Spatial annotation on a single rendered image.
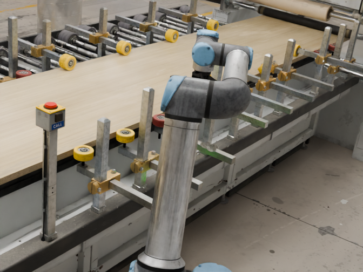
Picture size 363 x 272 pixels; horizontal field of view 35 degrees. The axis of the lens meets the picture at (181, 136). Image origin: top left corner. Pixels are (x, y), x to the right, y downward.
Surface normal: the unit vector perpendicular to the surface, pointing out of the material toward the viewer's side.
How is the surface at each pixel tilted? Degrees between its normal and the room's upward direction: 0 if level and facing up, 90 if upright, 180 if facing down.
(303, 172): 0
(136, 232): 90
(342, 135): 90
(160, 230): 71
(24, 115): 0
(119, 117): 0
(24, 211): 90
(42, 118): 90
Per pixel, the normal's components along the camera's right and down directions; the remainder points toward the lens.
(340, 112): -0.60, 0.29
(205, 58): -0.22, 0.40
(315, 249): 0.11, -0.90
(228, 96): 0.40, -0.12
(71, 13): 0.70, 0.38
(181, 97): -0.14, 0.12
